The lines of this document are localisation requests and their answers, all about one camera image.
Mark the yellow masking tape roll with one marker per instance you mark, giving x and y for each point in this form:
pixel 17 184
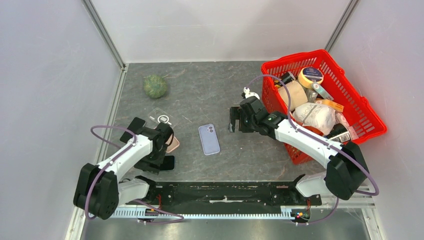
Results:
pixel 309 75

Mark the green felt ball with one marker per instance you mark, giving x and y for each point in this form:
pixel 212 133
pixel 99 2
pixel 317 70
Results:
pixel 155 86

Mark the orange small box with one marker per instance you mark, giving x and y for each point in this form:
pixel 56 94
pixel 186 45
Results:
pixel 336 106

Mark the red plastic basket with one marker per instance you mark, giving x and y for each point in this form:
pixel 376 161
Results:
pixel 357 110

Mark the white wrapped package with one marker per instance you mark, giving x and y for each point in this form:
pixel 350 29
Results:
pixel 319 116

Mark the black smartphone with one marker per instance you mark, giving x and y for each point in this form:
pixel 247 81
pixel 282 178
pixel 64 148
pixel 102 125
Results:
pixel 168 163
pixel 135 127

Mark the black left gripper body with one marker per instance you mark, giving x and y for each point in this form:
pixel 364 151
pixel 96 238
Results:
pixel 154 158

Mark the black mounting base plate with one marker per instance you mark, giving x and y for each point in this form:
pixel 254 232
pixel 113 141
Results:
pixel 227 197

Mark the clear magsafe phone case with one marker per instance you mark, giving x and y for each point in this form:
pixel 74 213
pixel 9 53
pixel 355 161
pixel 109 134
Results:
pixel 157 115

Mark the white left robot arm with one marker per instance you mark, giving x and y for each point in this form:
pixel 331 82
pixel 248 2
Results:
pixel 100 189

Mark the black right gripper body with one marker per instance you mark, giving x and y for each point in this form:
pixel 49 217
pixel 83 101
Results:
pixel 254 123

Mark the black yellow tool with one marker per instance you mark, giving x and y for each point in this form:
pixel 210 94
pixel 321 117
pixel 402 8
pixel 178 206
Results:
pixel 286 78

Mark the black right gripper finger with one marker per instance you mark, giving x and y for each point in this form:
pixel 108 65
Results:
pixel 244 126
pixel 234 116

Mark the teal white small packet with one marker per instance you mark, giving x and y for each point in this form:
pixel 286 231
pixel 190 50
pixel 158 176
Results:
pixel 321 91

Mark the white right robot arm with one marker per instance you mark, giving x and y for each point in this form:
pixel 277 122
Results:
pixel 344 163

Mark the pink phone case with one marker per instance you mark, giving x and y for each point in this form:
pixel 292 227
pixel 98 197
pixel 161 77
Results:
pixel 172 144

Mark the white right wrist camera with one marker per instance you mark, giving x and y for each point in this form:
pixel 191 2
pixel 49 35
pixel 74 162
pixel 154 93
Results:
pixel 247 93

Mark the lilac phone case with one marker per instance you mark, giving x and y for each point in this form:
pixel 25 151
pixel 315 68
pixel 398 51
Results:
pixel 209 139

